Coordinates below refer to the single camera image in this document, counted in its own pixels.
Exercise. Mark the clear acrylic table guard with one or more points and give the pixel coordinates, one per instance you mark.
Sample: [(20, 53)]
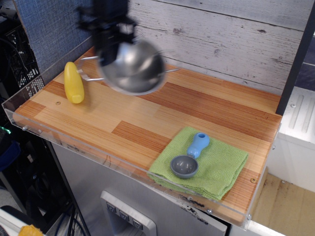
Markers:
[(109, 141)]

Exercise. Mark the silver dispenser panel with buttons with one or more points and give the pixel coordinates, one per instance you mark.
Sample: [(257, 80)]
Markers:
[(125, 220)]

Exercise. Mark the yellow object bottom left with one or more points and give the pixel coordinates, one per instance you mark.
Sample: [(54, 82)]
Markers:
[(30, 230)]

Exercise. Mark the green folded cloth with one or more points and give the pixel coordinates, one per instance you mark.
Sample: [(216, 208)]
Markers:
[(219, 166)]

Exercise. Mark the yellow plastic corn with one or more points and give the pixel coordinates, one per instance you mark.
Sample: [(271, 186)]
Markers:
[(73, 85)]

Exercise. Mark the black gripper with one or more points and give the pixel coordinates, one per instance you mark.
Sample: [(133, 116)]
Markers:
[(103, 14)]

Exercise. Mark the black plastic crate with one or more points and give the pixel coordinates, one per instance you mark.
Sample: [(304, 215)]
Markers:
[(18, 66)]

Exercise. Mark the silver metal bowl with handles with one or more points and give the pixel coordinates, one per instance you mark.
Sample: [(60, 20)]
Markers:
[(139, 69)]

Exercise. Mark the blue grey ice cream scoop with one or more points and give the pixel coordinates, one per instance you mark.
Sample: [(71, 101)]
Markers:
[(186, 166)]

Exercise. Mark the dark grey right post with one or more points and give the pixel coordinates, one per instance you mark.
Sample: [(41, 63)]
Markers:
[(297, 63)]

